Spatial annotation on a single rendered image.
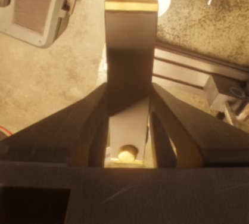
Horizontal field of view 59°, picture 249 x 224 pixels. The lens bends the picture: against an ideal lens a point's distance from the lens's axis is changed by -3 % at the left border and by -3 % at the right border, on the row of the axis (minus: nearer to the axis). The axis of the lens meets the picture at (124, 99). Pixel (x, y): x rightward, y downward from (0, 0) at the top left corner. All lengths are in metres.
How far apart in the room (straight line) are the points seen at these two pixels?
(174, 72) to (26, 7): 0.88
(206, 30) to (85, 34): 1.05
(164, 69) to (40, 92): 1.39
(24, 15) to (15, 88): 0.74
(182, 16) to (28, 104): 1.56
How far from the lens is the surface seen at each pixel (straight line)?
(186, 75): 0.38
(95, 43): 1.37
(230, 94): 0.36
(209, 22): 0.38
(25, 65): 1.61
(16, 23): 1.19
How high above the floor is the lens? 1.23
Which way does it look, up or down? 53 degrees down
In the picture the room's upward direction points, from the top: 171 degrees counter-clockwise
